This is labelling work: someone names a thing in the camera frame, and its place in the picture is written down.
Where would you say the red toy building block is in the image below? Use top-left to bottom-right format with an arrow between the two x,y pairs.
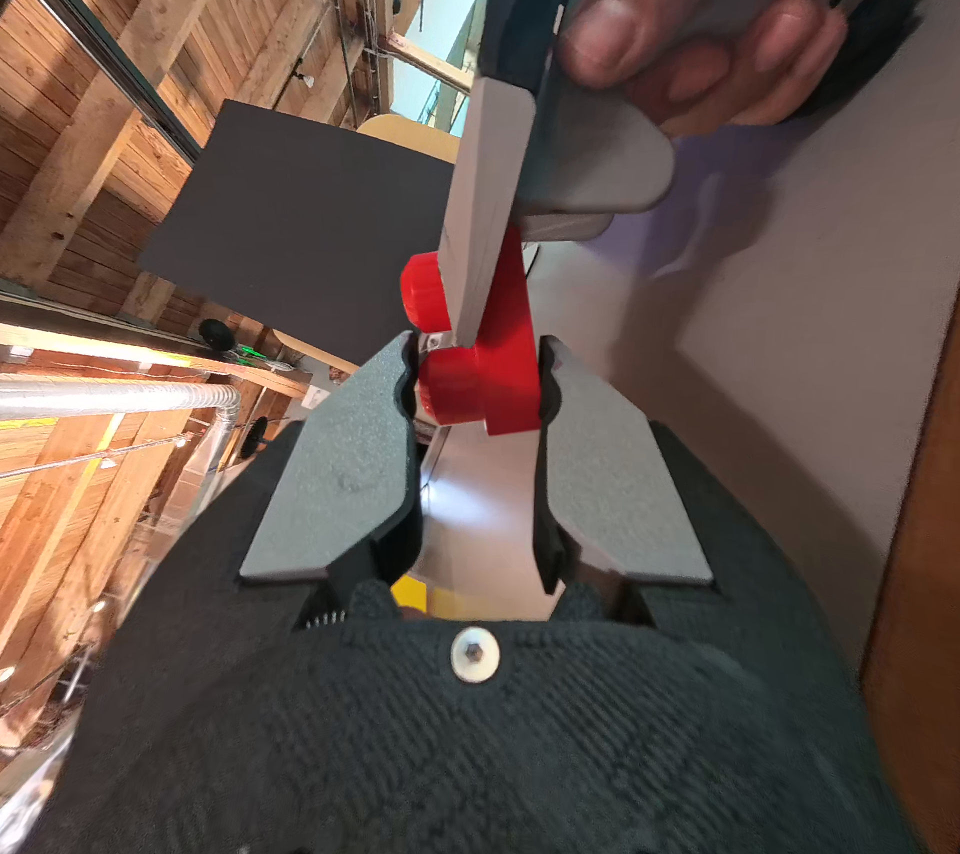
399,227 -> 544,435

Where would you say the silver ventilation duct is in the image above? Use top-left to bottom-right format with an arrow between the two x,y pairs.
0,374 -> 244,495

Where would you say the black computer monitor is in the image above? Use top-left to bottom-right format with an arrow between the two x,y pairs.
138,100 -> 504,363

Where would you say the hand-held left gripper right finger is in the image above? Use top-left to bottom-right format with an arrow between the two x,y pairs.
533,334 -> 715,600

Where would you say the black ceiling rail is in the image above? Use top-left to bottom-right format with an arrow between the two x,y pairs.
0,0 -> 204,165

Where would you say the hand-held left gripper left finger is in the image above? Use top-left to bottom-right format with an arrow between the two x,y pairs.
240,329 -> 424,588

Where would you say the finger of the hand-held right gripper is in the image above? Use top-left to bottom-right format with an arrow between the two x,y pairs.
515,0 -> 676,243
444,74 -> 541,350

